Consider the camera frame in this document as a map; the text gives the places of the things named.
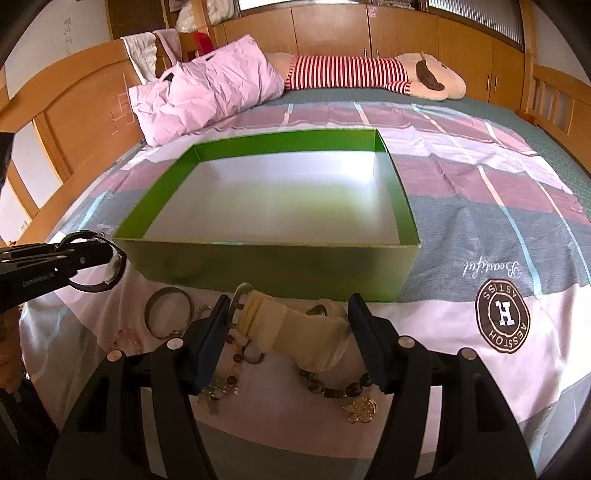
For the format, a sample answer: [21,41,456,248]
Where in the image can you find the pink pillow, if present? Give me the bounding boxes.
[128,34,286,147]

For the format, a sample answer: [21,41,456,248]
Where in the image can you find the white tray green rim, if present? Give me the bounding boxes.
[112,128,421,303]

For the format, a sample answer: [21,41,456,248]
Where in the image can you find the brown bead bracelet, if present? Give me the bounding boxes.
[210,335,376,400]

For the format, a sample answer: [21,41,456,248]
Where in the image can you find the wooden wardrobe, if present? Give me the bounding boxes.
[210,2,527,112]

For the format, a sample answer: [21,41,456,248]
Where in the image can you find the teal bed cover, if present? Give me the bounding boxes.
[272,85,591,185]

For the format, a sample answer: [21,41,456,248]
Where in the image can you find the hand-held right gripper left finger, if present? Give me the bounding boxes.
[46,294,232,480]

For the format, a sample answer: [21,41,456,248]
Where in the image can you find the pink bead bracelet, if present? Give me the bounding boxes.
[111,325,144,354]

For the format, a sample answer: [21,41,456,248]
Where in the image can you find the striped plush toy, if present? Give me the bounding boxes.
[265,52,467,101]

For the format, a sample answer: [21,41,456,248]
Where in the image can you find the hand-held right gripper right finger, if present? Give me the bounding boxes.
[347,293,539,480]

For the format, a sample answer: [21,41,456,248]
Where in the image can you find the grey cloth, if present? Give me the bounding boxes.
[121,32,160,84]

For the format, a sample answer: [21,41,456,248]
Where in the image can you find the wooden footboard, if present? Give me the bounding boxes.
[519,65,591,171]

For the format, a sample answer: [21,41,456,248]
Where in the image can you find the pink grey patterned bed sheet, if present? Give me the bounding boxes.
[18,99,591,480]

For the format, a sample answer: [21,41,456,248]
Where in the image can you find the red item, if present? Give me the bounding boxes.
[191,31,214,58]

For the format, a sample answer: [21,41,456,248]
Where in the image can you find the wooden headboard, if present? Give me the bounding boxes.
[0,37,148,245]

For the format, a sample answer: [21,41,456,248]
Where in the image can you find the frosted window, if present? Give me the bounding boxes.
[427,0,525,44]

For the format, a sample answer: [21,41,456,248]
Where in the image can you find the person's left hand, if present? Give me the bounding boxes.
[0,318,25,391]

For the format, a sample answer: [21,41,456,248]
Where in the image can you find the pink cloth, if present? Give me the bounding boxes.
[152,28,183,63]

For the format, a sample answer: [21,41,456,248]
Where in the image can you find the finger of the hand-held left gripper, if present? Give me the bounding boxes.
[0,241,117,272]
[0,261,83,312]

